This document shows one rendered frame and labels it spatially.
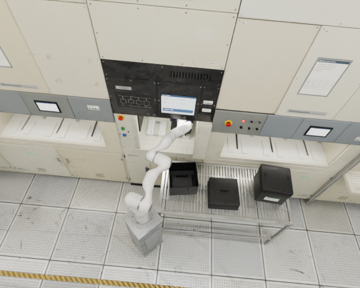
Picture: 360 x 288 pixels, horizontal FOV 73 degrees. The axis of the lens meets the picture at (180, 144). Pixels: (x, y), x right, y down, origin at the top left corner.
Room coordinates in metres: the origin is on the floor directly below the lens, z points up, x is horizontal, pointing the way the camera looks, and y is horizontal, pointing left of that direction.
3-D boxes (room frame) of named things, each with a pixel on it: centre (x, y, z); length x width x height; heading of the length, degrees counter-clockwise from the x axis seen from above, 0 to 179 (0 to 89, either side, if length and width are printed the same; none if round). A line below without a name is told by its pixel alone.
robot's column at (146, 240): (0.76, 0.29, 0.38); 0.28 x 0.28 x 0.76; 45
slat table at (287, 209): (1.13, -0.50, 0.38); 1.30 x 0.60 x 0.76; 90
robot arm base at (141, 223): (0.76, 0.29, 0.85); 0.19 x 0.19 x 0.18
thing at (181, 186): (1.17, -0.06, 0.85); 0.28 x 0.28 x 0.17; 8
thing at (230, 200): (1.06, -0.47, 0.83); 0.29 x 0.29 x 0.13; 2
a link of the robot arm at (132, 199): (0.77, 0.32, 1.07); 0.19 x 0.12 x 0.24; 69
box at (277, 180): (1.17, -0.94, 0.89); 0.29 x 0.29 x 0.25; 85
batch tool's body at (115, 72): (1.88, 0.17, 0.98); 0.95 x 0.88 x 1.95; 0
